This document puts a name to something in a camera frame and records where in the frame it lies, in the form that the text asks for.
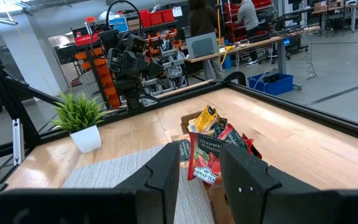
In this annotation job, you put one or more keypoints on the wooden three-compartment tea box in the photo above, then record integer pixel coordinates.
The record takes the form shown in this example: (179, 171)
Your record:
(188, 119)

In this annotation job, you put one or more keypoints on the small parts bin rack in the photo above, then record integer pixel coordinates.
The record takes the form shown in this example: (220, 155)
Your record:
(104, 71)

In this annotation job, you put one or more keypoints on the yellow tea packet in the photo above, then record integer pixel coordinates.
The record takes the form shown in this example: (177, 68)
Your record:
(204, 119)

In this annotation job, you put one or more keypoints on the green plant in white pot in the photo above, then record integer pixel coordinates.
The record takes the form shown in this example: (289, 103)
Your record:
(79, 124)

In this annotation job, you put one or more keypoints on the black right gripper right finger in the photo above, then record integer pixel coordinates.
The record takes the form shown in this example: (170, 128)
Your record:
(247, 186)

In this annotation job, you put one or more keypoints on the wooden top grey workbench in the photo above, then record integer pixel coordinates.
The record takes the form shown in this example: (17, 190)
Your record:
(340, 7)
(259, 42)

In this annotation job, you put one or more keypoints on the silver aluminium bar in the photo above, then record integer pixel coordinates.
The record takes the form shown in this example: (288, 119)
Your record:
(18, 141)

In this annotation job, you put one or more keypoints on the grey equipment case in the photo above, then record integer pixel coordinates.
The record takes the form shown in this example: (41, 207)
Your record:
(202, 46)

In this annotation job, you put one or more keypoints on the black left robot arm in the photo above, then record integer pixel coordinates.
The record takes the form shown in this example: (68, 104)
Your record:
(134, 90)

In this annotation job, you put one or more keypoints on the cardboard box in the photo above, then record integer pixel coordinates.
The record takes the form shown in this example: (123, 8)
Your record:
(133, 25)

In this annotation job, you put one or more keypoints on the red bin shelf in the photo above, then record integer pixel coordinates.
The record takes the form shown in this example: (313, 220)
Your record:
(232, 25)

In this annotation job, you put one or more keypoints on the blue white box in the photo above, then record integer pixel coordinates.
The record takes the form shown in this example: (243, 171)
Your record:
(119, 24)

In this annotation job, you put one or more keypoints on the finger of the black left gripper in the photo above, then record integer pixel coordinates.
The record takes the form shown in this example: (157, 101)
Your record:
(155, 69)

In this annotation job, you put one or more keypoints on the red storage bin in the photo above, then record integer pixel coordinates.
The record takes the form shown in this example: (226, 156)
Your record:
(156, 18)
(167, 15)
(145, 18)

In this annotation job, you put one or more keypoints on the person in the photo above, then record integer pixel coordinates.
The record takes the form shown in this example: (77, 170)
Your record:
(249, 18)
(202, 21)

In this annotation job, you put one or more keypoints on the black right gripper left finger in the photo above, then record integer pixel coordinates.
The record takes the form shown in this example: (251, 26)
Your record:
(157, 186)

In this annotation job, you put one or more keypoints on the blue plastic bin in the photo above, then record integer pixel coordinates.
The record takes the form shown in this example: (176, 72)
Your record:
(272, 85)

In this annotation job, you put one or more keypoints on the grey woven placemat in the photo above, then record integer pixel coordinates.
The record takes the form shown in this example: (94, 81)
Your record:
(104, 174)

